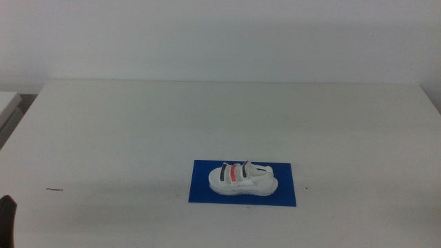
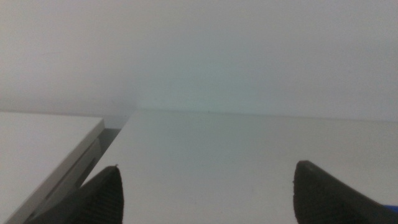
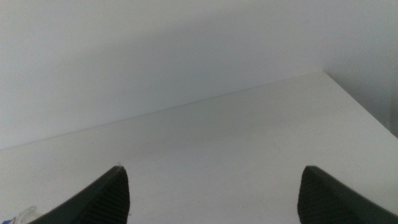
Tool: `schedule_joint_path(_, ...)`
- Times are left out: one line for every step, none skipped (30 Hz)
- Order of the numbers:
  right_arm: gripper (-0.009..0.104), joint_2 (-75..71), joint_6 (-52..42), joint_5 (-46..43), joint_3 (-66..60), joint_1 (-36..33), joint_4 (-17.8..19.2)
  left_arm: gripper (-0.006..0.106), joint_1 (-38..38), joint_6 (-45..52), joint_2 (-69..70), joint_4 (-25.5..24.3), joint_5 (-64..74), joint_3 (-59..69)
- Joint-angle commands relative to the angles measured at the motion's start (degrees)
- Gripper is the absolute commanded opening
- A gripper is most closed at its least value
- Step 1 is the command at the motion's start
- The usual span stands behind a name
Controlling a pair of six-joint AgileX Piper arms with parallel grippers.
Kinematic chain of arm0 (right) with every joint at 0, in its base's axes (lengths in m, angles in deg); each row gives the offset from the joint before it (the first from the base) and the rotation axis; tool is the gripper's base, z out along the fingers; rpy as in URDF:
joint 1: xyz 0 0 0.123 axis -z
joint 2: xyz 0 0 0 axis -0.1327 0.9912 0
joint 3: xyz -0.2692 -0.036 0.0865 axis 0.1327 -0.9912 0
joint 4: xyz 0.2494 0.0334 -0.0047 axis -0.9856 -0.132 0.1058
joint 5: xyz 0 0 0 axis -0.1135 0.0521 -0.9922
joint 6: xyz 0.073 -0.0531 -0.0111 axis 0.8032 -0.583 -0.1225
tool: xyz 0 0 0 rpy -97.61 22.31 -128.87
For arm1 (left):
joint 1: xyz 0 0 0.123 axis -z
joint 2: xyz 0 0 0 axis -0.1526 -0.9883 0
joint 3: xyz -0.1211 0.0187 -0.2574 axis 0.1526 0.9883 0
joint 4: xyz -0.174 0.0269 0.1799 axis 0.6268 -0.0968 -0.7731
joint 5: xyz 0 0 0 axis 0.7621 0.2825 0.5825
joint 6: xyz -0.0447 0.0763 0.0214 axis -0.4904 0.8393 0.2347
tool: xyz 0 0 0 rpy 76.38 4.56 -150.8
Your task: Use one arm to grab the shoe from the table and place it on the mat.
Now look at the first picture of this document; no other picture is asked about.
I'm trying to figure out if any white strapped sandal shoe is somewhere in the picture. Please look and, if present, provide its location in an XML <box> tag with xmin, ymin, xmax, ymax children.
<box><xmin>207</xmin><ymin>160</ymin><xmax>279</xmax><ymax>198</ymax></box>

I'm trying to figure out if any blue rectangular mat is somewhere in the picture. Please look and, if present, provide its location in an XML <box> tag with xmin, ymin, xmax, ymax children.
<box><xmin>187</xmin><ymin>159</ymin><xmax>297</xmax><ymax>207</ymax></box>

